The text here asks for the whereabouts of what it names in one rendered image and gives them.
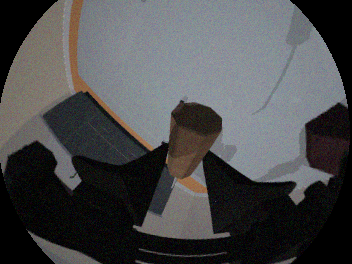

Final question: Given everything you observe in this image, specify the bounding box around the hook tool with brown handle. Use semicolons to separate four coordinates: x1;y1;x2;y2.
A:
168;103;223;189

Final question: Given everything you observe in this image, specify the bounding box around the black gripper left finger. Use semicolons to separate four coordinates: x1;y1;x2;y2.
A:
72;143;168;227

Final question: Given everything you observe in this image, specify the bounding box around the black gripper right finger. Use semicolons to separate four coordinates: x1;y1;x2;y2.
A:
203;151;297;235

